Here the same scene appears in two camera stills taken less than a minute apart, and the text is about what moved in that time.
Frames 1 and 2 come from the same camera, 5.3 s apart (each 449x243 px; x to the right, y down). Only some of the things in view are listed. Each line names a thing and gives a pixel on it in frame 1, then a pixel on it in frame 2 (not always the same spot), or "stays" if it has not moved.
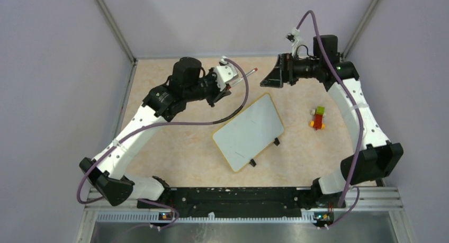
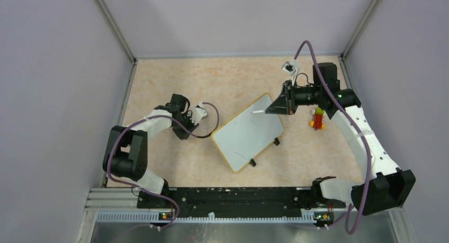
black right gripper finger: [275, 81] to [279, 106]
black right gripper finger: [283, 61] to [283, 100]
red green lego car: [319, 113] stays
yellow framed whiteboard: [249, 133] stays
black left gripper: [219, 92] to [182, 135]
